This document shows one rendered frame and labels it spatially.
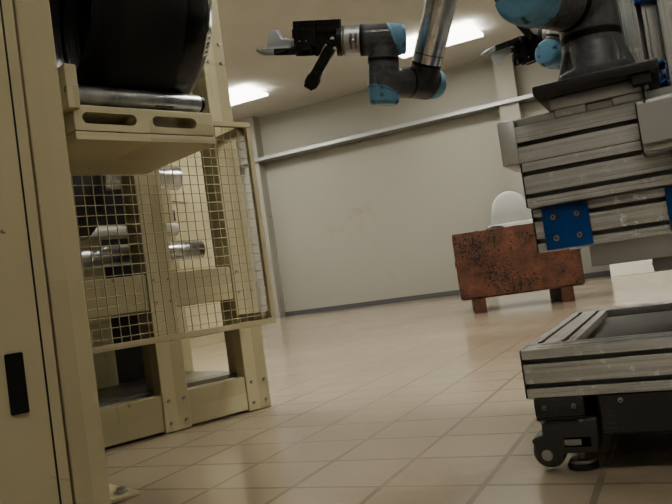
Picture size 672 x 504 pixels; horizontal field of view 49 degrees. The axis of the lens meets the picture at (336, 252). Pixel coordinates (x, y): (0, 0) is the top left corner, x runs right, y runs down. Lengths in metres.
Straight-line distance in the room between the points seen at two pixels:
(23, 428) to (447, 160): 11.37
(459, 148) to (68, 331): 11.27
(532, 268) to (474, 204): 5.58
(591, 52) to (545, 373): 0.61
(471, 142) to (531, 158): 10.57
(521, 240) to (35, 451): 5.73
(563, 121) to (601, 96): 0.08
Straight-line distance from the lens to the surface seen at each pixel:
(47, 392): 1.01
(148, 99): 1.84
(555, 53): 2.13
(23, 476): 1.01
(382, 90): 1.79
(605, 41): 1.54
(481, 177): 11.98
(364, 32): 1.82
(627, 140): 1.49
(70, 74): 1.72
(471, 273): 6.45
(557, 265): 6.51
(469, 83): 12.24
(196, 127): 1.85
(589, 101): 1.51
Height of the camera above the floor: 0.39
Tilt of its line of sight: 3 degrees up
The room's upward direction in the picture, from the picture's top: 8 degrees counter-clockwise
